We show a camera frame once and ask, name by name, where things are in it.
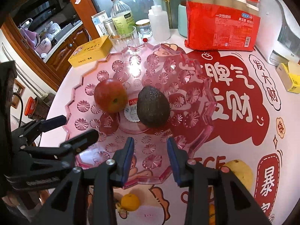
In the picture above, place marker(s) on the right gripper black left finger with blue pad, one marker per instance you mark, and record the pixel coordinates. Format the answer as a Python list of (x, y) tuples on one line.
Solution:
[(68, 202)]

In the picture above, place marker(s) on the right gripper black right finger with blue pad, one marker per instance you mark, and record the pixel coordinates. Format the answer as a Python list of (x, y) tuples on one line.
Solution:
[(233, 204)]

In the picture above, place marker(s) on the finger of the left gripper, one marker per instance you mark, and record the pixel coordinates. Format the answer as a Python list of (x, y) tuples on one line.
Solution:
[(79, 143), (31, 130)]

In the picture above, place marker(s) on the yellow round pear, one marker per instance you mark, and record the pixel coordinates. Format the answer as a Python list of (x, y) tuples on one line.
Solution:
[(242, 171)]

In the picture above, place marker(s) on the red apple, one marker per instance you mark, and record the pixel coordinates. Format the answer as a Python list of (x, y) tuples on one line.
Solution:
[(110, 96)]

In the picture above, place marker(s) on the dark green avocado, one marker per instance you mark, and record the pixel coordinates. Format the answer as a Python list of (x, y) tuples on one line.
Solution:
[(153, 108)]

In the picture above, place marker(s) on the orange left of avocado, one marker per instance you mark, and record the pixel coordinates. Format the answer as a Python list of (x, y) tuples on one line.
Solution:
[(212, 215)]

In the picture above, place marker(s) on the red lidded container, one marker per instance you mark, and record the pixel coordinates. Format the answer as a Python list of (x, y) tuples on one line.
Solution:
[(30, 107)]

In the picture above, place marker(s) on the small orange by banana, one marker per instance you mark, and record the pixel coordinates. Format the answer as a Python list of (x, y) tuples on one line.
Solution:
[(130, 202)]

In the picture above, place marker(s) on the yellow flat box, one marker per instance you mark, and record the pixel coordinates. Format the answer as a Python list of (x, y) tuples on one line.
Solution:
[(91, 51)]

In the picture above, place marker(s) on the pink glass fruit bowl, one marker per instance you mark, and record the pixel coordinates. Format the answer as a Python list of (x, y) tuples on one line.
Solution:
[(169, 95)]

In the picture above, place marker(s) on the clear drinking glass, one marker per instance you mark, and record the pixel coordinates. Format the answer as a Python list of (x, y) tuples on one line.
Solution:
[(122, 41)]

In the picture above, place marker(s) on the white blue carton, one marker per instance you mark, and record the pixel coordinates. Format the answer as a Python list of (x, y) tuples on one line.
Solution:
[(98, 21)]

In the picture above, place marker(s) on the yellow tissue box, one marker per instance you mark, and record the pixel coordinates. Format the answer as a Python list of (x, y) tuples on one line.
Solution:
[(289, 75)]

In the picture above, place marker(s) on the clear bottle green label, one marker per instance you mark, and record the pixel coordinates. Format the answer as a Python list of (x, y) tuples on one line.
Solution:
[(122, 17)]

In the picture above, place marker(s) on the small glass jar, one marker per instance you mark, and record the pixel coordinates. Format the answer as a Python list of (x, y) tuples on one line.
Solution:
[(143, 28)]

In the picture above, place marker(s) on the white squeeze bottle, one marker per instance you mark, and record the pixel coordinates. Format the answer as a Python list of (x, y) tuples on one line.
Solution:
[(159, 23)]

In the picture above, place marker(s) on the white countertop appliance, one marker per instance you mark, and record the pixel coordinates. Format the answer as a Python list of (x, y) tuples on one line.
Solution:
[(278, 34)]

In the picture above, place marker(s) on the red paper cup package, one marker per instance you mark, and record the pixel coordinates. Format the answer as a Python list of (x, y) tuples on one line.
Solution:
[(222, 24)]

